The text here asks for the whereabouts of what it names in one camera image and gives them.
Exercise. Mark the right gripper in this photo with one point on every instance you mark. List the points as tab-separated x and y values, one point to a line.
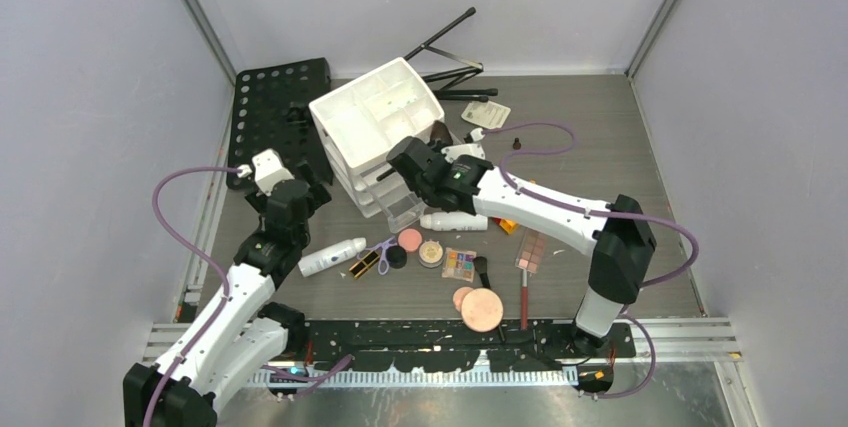
437	149

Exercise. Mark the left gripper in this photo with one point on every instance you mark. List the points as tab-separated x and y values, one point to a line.
316	197

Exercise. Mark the black makeup brush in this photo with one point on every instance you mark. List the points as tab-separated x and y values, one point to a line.
480	264
440	138

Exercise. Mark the white plastic drawer organizer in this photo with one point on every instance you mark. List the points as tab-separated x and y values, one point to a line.
361	121

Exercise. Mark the red handled makeup brush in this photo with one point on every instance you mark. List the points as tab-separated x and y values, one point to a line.
524	310

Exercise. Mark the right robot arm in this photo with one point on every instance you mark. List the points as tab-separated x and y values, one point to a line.
614	236

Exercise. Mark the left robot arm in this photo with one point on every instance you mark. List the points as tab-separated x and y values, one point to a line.
235	335

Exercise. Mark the small white bottle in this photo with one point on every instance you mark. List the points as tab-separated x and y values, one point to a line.
453	221

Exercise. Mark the large white spray bottle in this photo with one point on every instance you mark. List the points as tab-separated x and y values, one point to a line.
330	256

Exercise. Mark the pink round compact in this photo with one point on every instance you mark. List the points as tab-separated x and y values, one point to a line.
410	240

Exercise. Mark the beige powder jar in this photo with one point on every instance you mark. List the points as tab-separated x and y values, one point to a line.
431	254

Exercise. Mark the yellow red toy block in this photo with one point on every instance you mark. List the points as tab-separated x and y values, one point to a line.
508	226

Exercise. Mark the white sachet packet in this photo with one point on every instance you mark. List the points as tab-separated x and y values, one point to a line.
487	115

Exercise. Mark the colorful eyeshadow palette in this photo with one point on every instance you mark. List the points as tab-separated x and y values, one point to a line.
458	264

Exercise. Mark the black round jar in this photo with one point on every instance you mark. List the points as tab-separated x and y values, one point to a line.
396	257

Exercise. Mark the black gold lipstick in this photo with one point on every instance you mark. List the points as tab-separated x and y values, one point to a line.
362	266

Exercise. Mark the black music stand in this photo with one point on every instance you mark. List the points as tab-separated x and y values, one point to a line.
271	104

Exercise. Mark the nude eyeshadow palette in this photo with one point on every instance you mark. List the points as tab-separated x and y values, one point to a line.
531	251

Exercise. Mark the purple eyelash curler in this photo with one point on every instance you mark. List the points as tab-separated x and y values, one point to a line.
378	250

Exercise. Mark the small pink powder puff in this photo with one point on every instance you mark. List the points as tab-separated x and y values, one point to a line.
459	296

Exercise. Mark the large round powder compact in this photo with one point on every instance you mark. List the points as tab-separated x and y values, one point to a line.
481	310

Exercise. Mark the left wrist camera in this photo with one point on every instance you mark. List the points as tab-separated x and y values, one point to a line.
266	170

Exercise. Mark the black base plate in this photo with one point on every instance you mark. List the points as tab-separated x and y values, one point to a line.
444	346

